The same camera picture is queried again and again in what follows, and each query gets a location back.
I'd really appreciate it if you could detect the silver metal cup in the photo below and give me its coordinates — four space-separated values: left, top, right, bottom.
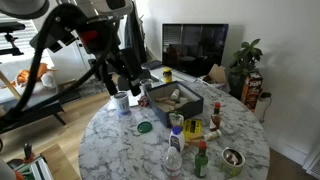
113 90 130 102

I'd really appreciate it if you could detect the grey daybed black frame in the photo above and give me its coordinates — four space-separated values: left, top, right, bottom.
0 56 68 134

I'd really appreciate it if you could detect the light wooden block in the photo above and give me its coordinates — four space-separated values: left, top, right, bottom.
184 133 204 146

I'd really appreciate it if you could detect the small glass jar with plant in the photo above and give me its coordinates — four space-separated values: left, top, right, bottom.
168 111 185 128

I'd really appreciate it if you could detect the black flat screen television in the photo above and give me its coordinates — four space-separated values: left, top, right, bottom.
161 23 230 78

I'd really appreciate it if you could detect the clear plastic water bottle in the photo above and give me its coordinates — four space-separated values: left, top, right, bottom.
164 146 184 180

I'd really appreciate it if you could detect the open cardboard box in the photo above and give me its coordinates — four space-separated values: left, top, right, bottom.
199 63 228 86

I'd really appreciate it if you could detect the black camera stand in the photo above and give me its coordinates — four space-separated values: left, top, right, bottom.
0 21 27 57

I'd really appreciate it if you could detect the orange stuffed toy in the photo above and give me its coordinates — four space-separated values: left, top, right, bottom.
9 62 58 89

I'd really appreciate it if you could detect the green round lid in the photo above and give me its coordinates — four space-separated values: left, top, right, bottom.
137 121 154 134

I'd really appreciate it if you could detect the green potted plant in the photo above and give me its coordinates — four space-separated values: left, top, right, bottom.
228 38 264 99

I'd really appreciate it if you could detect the orange black game box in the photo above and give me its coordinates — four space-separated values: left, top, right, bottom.
240 71 264 113

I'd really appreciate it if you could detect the brown sauce bottle red cap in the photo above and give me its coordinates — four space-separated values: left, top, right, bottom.
209 101 222 132

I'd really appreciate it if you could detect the yellow flat box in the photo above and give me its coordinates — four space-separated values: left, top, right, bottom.
182 118 204 141

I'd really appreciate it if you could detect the open tin can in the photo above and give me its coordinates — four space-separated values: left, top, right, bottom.
220 147 246 178

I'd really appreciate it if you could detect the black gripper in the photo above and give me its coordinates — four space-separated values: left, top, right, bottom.
88 46 146 98

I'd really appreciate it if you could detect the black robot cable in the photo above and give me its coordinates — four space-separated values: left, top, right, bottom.
11 3 116 113

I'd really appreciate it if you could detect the white green striped box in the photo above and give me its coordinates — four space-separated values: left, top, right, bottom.
14 155 54 180

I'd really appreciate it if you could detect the yellow lid vitamin bottle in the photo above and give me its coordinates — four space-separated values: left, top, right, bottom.
162 67 173 84

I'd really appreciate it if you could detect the white floor vent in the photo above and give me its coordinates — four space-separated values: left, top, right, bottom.
301 149 320 180

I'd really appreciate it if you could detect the white lotion bottle blue cap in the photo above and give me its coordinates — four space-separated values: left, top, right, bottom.
168 125 186 154

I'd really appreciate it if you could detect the grey floor rug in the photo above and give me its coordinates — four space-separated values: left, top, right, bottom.
58 78 108 104

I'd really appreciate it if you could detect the wooden side table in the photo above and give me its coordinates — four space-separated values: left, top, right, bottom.
39 143 81 180

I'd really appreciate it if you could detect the translucent plastic cup blue base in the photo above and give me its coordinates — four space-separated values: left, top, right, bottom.
113 93 132 117

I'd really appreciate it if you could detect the small white lying bottle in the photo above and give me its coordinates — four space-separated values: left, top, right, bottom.
203 129 223 142

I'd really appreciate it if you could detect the black power adapter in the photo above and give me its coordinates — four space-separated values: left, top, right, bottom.
259 91 273 124

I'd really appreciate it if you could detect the green sauce bottle red cap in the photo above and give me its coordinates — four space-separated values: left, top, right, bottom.
194 140 210 179

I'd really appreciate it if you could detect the black chair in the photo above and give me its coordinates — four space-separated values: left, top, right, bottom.
116 68 153 93

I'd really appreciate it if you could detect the navy blue open box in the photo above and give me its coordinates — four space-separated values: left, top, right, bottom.
146 80 205 129

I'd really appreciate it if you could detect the red white snack packet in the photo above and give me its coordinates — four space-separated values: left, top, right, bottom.
138 95 150 108

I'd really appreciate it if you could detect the dark hanging coat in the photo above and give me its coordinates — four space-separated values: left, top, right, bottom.
123 0 148 64

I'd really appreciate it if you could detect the small wooden block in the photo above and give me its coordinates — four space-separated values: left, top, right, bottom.
154 96 171 104

